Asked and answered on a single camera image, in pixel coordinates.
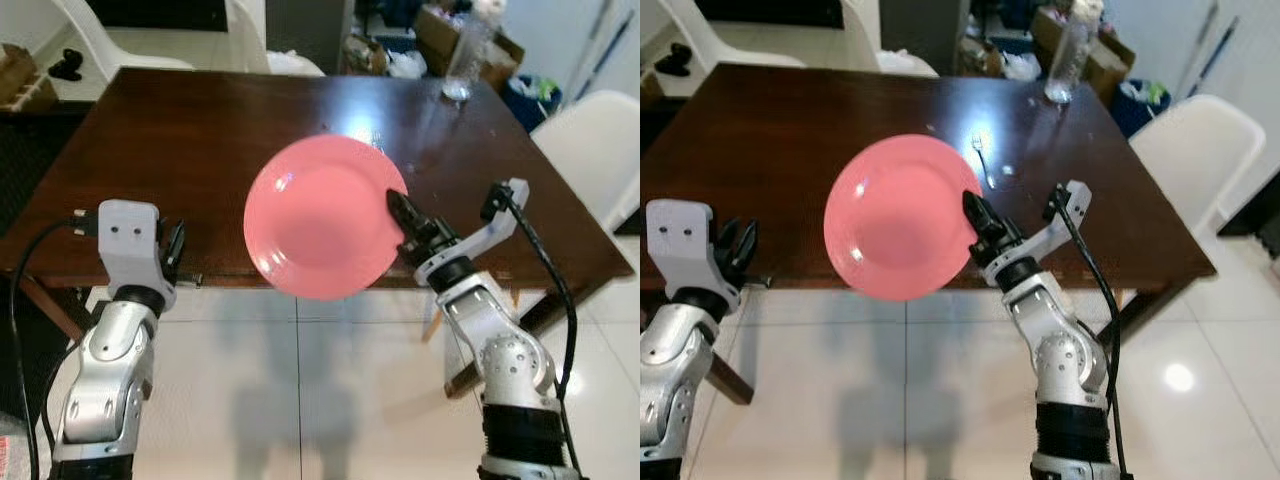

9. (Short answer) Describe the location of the small cardboard box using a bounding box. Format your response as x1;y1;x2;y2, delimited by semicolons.
344;34;392;77
954;34;1003;77

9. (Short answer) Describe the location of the silver metal fork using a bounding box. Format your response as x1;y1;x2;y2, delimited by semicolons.
971;134;997;190

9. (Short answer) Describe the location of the silver mop handle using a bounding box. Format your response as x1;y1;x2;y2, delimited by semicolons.
1178;0;1221;101
572;0;613;96

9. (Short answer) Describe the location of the white plastic bag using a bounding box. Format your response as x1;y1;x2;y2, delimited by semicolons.
877;49;940;79
264;49;327;79

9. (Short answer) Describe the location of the white plastic chair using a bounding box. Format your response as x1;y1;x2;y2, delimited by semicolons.
840;0;942;79
224;0;327;78
54;0;197;72
1129;94;1267;228
529;89;641;233

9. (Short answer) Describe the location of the brown wooden crate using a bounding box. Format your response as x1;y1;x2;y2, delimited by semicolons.
640;68;668;113
0;43;59;113

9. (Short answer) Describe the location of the blue waste bin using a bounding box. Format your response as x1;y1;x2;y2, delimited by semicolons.
1107;79;1172;140
504;74;563;133

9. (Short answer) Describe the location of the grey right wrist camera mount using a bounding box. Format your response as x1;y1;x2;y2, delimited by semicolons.
413;177;532;287
983;179;1095;287

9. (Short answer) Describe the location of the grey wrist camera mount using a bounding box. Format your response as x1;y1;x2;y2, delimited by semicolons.
983;179;1095;287
413;177;532;287
96;199;163;293
646;199;714;297

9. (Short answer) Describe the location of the blue broom handle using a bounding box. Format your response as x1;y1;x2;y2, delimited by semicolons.
588;0;633;101
1198;0;1246;101

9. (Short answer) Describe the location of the large cardboard box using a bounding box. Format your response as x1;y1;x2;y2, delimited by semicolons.
1029;4;1137;102
414;4;527;93

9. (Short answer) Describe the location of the clear plastic water bottle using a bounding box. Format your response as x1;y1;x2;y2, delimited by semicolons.
442;0;502;102
1044;0;1102;105

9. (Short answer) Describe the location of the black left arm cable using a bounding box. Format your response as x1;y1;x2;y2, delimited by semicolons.
7;215;102;480

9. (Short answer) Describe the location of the pink round plate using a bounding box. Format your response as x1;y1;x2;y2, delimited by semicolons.
242;134;410;302
822;134;985;304

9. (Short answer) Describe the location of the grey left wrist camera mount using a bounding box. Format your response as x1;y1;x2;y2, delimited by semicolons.
646;199;714;297
96;199;163;293

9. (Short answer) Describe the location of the black floor mat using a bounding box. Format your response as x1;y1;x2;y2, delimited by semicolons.
1213;175;1280;263

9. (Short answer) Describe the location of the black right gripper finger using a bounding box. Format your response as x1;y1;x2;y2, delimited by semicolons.
387;192;433;241
962;193;1006;241

